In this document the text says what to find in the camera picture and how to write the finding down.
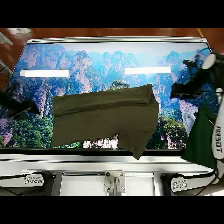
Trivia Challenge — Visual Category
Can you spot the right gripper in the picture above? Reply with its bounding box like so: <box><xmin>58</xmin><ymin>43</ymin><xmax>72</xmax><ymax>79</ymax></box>
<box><xmin>169</xmin><ymin>82</ymin><xmax>198</xmax><ymax>101</ymax></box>

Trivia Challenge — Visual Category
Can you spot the olive green garment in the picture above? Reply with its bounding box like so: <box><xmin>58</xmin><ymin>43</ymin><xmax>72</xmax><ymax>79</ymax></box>
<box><xmin>50</xmin><ymin>83</ymin><xmax>161</xmax><ymax>161</ymax></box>

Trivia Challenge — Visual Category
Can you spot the dark green garment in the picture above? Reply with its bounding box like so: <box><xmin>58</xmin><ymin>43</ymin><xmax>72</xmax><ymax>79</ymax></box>
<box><xmin>181</xmin><ymin>104</ymin><xmax>218</xmax><ymax>170</ymax></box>

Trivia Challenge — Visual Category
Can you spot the silver frame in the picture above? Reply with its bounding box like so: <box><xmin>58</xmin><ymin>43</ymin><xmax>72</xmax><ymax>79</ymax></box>
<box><xmin>0</xmin><ymin>149</ymin><xmax>224</xmax><ymax>196</ymax></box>

